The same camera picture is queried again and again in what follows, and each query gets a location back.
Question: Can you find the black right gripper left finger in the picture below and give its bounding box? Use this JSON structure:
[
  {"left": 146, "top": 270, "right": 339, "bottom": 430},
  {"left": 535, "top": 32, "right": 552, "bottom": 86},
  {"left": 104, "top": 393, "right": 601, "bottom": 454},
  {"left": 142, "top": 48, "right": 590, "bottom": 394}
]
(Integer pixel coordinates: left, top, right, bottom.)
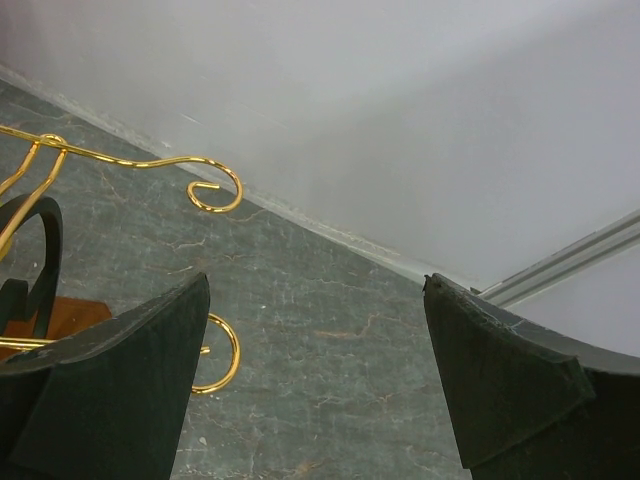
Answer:
[{"left": 1, "top": 273, "right": 210, "bottom": 479}]

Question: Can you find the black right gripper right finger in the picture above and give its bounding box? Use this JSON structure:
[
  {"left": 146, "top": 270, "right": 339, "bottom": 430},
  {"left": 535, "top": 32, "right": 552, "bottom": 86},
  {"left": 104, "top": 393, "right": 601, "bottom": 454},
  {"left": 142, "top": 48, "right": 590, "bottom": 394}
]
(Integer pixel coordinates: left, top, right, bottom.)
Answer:
[{"left": 423, "top": 274, "right": 639, "bottom": 480}]

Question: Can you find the aluminium frame post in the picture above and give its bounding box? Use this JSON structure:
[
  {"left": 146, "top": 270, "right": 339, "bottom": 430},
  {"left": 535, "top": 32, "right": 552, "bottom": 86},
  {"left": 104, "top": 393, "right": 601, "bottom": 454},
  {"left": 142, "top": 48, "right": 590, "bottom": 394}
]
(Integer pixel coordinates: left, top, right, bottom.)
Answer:
[{"left": 474, "top": 210, "right": 639, "bottom": 308}]

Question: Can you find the gold wire wine glass rack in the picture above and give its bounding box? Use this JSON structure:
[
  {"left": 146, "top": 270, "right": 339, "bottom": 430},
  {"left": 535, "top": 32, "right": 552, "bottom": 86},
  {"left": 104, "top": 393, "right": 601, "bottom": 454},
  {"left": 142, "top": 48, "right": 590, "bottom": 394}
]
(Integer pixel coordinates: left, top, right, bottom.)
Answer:
[{"left": 0, "top": 124, "right": 245, "bottom": 396}]

